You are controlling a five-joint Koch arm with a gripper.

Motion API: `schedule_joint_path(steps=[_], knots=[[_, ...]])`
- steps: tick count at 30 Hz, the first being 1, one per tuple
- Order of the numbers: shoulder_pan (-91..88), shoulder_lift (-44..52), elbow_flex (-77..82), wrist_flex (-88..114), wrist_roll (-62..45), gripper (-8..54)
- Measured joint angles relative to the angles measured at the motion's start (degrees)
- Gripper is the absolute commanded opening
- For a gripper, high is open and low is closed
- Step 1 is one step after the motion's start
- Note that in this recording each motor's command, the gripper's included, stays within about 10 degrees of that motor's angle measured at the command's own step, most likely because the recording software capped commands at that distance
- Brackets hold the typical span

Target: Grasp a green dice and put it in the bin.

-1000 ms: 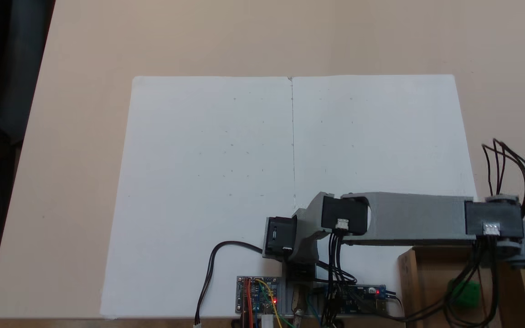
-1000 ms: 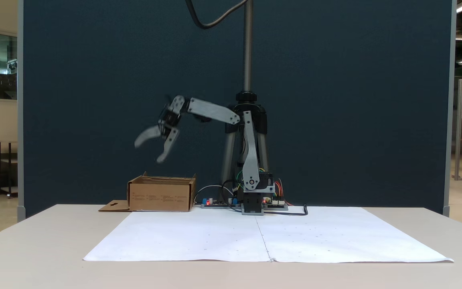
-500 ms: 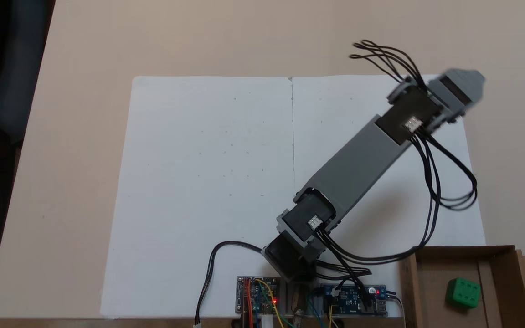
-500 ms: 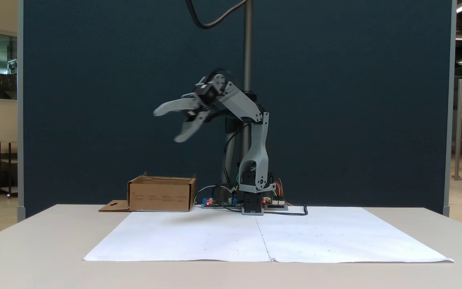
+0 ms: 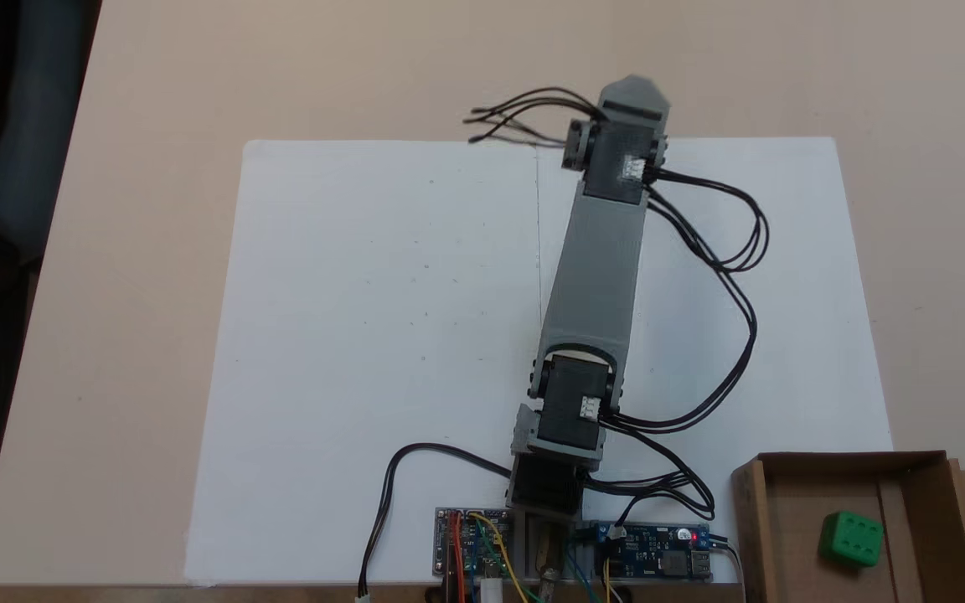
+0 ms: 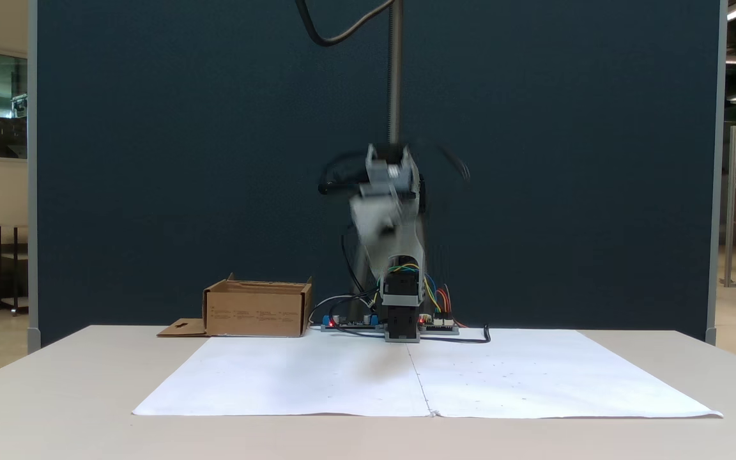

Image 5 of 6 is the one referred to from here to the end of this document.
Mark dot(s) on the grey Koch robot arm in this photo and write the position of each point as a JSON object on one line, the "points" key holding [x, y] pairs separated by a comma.
{"points": [[591, 268]]}

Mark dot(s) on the blue power circuit board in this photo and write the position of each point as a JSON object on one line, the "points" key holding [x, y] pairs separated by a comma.
{"points": [[654, 553]]}

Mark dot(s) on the green dice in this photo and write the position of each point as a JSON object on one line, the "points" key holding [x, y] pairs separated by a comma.
{"points": [[851, 540]]}

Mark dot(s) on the grey wedge fixed gripper finger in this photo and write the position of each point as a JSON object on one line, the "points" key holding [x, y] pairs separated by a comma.
{"points": [[635, 92]]}

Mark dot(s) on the brown cardboard box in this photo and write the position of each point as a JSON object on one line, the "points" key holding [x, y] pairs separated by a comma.
{"points": [[792, 536]]}

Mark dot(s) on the white paper sheet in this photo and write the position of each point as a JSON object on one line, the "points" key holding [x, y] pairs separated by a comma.
{"points": [[382, 335]]}

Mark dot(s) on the motor controller circuit board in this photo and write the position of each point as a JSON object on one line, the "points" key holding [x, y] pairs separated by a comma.
{"points": [[474, 544]]}

